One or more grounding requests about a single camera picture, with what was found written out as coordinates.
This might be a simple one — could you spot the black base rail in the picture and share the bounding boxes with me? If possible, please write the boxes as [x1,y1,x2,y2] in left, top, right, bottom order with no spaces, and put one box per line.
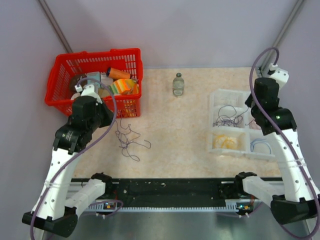
[72,177,263,208]

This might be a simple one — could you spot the clear glass bottle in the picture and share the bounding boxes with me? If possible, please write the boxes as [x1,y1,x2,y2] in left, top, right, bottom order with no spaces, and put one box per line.
[172,72,185,97]

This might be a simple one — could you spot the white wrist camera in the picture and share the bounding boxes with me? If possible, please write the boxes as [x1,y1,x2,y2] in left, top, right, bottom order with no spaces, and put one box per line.
[71,84,102,104]
[267,63,289,90]

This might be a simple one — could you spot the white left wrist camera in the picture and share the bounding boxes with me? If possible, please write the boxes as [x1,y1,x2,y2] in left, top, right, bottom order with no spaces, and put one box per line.
[71,84,102,104]

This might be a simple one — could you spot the white compartment tray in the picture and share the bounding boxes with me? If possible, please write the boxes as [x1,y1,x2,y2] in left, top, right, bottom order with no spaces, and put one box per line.
[207,89,276,162]

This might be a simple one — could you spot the dark cables in tray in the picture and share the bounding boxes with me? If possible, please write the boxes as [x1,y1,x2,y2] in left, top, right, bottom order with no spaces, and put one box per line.
[212,114,245,128]

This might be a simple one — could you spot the brown cardboard box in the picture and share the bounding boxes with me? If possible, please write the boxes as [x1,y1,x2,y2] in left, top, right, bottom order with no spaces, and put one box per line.
[98,88,113,98]

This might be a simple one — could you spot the red plastic basket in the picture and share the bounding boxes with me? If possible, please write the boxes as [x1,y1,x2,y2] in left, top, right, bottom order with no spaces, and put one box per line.
[44,48,143,118]

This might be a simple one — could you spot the grey white box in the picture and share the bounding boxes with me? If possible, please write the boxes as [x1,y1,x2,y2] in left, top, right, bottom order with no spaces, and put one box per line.
[100,72,114,86]

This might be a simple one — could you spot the pink cable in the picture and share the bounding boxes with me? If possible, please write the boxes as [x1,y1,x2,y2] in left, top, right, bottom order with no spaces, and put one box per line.
[246,118,261,130]

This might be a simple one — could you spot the brown round cookie pack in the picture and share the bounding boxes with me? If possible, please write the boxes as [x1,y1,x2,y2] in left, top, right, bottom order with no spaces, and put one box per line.
[68,74,87,93]

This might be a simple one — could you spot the multicolour cable pile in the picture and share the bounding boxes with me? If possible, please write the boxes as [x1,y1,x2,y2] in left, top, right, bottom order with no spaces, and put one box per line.
[114,117,152,162]

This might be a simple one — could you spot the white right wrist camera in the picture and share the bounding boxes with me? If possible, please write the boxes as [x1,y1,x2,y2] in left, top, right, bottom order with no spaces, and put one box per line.
[267,63,289,90]

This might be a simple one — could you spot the teal small box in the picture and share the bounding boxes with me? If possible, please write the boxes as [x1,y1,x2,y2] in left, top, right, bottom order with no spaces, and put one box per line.
[86,71,101,84]

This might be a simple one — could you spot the blue cable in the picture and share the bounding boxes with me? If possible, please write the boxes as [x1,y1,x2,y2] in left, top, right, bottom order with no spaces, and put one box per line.
[249,138,273,154]

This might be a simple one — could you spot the orange striped sponge pack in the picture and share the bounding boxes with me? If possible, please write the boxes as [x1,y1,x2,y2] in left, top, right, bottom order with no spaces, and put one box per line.
[109,78,139,95]

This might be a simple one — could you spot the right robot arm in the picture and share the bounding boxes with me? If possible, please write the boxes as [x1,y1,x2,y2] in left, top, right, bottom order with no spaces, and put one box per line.
[233,77,320,225]

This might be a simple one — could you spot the yellow cable in tray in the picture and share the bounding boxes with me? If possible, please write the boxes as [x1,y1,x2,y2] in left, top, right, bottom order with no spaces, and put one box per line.
[212,134,240,149]

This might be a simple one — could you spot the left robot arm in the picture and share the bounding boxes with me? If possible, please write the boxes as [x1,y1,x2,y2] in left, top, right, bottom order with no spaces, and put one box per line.
[22,95,116,240]

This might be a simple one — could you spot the orange cylinder tube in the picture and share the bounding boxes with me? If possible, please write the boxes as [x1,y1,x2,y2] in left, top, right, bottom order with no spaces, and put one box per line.
[106,67,131,80]

